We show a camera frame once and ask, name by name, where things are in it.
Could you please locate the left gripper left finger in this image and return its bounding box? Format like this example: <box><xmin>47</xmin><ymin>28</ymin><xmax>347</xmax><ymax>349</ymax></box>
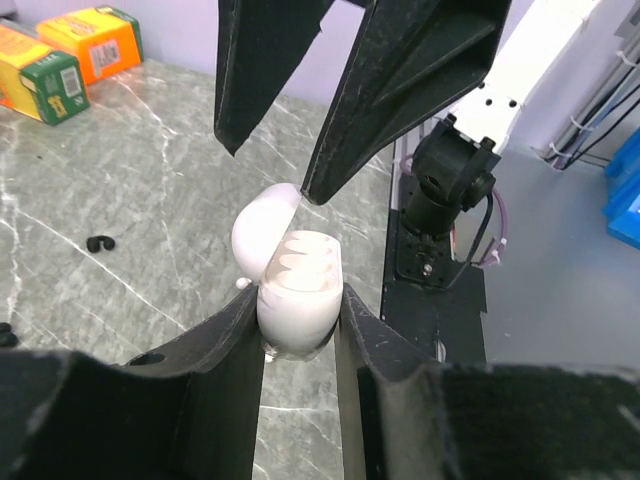
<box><xmin>1</xmin><ymin>287</ymin><xmax>264</xmax><ymax>479</ymax></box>

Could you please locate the white earbud charging case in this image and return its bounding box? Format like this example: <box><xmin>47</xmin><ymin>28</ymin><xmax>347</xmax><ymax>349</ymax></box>
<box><xmin>231</xmin><ymin>183</ymin><xmax>344</xmax><ymax>361</ymax></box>

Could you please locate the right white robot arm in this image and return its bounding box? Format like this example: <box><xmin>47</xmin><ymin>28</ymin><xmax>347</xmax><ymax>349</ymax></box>
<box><xmin>214</xmin><ymin>1</ymin><xmax>597</xmax><ymax>244</ymax></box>

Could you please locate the green yellow carton right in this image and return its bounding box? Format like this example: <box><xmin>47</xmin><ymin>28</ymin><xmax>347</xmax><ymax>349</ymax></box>
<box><xmin>1</xmin><ymin>25</ymin><xmax>90</xmax><ymax>126</ymax></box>

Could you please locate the orange carton far right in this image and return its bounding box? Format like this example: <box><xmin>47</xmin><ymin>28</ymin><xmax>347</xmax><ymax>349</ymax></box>
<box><xmin>36</xmin><ymin>5</ymin><xmax>145</xmax><ymax>85</ymax></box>

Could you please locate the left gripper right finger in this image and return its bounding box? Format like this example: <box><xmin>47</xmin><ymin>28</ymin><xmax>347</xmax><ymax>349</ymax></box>
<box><xmin>335</xmin><ymin>287</ymin><xmax>639</xmax><ymax>479</ymax></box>

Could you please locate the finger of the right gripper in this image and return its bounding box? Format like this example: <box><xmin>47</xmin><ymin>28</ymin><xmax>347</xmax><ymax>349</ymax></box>
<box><xmin>213</xmin><ymin>0</ymin><xmax>371</xmax><ymax>157</ymax></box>
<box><xmin>301</xmin><ymin>0</ymin><xmax>511</xmax><ymax>205</ymax></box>

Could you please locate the white earbud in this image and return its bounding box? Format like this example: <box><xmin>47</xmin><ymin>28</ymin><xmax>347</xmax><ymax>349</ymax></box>
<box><xmin>235</xmin><ymin>278</ymin><xmax>252</xmax><ymax>290</ymax></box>

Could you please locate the black earbud near case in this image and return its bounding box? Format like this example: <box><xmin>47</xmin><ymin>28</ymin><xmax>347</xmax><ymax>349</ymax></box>
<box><xmin>0</xmin><ymin>322</ymin><xmax>19</xmax><ymax>349</ymax></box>

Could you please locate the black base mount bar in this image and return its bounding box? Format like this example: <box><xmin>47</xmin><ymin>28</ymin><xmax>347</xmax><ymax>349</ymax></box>
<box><xmin>380</xmin><ymin>139</ymin><xmax>487</xmax><ymax>363</ymax></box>

